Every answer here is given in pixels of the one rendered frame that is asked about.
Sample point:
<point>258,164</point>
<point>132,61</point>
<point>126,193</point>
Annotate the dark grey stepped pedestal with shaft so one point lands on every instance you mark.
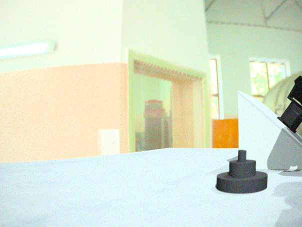
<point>242,177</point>

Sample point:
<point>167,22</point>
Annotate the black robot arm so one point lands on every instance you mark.
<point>292,116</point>

